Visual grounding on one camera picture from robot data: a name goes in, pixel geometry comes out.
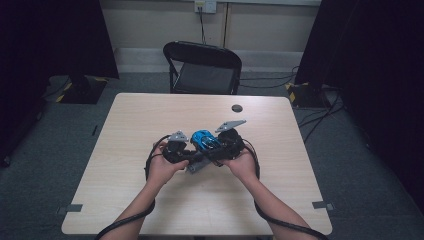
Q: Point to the small black floor strip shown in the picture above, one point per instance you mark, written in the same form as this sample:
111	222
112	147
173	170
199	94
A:
94	130

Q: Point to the black stand base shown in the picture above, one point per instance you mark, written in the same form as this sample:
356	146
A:
80	90

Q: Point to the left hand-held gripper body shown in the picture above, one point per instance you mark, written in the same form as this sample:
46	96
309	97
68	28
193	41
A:
175	150

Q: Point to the blue toy car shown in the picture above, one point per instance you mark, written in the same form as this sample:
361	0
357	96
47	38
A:
205	140

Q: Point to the person's right hand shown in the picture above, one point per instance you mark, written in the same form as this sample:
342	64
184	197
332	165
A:
243	166

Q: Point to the white wall socket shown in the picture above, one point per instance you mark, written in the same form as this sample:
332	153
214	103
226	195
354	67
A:
205	6

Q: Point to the yellow striped stand base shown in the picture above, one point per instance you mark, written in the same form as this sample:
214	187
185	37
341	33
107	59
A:
306	95

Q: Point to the thin wall conduit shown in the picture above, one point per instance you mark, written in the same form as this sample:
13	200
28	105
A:
226	25

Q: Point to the black curtain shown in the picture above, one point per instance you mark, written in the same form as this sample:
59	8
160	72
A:
373	66
50	40

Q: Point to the grey terry cloth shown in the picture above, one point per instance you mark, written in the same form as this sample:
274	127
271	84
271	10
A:
198	165

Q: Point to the grey tape strip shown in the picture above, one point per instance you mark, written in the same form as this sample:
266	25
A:
70	209
322	205

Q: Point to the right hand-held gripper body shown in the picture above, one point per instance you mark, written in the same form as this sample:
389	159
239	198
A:
231	143

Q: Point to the black folding chair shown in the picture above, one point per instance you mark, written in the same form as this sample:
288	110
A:
203	75

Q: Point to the person's left hand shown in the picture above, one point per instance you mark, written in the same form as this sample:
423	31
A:
165	170

